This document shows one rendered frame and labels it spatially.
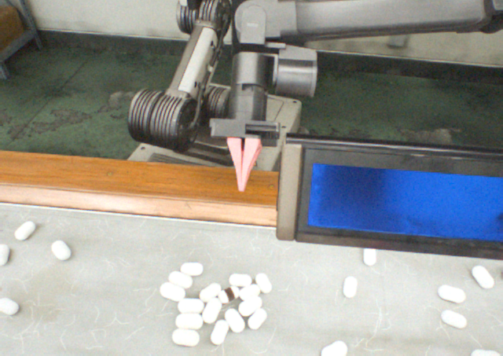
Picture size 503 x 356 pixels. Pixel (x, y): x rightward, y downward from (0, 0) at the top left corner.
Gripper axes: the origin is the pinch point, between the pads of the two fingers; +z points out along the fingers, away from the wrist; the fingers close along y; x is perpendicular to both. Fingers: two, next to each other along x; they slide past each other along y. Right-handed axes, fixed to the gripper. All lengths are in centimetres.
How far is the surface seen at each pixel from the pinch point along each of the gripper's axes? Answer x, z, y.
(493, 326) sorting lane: 1.2, 17.3, 36.9
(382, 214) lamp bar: -30.5, 3.4, 13.0
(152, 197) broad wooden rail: 10.0, 2.6, -16.5
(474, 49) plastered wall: 170, -99, 111
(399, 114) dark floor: 159, -55, 67
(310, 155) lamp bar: -31.9, -0.2, 7.6
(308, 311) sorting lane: 0.8, 17.5, 10.9
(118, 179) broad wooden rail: 12.0, -0.3, -24.0
